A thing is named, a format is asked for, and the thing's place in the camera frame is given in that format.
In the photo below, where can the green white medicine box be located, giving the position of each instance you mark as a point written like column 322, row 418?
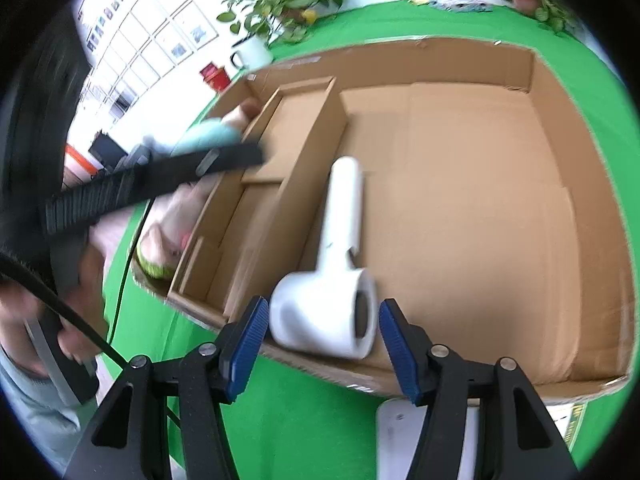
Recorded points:
column 568, row 419

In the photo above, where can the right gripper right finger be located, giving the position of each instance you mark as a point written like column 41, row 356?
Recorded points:
column 480, row 421

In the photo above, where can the white enamel mug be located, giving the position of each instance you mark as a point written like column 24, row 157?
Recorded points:
column 250, row 53

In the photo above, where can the white hair dryer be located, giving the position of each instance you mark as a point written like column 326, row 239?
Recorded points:
column 331, row 311

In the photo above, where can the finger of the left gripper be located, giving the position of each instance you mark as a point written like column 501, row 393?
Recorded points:
column 76, row 208

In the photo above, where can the small colourful packet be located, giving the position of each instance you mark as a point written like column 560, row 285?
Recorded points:
column 461, row 6

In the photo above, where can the long brown cardboard box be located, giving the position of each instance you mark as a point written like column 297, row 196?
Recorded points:
column 254, row 225

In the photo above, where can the red tin can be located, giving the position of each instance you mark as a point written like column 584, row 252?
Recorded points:
column 215, row 77

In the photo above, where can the left potted green plant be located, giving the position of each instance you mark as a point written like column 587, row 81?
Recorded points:
column 288, row 20

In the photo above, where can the plush pig toy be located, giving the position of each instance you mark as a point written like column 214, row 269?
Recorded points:
column 173, row 219

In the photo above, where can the framed certificates on wall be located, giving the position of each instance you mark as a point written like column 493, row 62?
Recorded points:
column 132, row 44

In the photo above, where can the white plastic device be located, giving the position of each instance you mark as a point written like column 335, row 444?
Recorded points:
column 398, row 428

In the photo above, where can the large shallow cardboard tray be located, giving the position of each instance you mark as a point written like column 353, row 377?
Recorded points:
column 487, row 211

